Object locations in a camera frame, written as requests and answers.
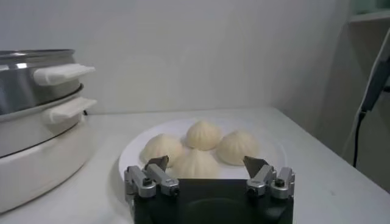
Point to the white desk with appliance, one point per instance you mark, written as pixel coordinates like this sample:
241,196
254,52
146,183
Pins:
370,16

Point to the stainless steel steamer basket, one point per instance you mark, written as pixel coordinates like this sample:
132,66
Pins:
27,88

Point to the white steamed baozi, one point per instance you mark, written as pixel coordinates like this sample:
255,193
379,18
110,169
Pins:
204,134
161,147
237,147
195,164

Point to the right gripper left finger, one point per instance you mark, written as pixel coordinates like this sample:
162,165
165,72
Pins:
140,179

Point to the pale green appliance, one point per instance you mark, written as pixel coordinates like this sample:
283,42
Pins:
368,5

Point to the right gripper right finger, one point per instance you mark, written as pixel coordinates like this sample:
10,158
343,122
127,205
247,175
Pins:
263,178

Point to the white round plate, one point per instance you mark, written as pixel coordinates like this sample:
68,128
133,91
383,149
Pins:
272,152

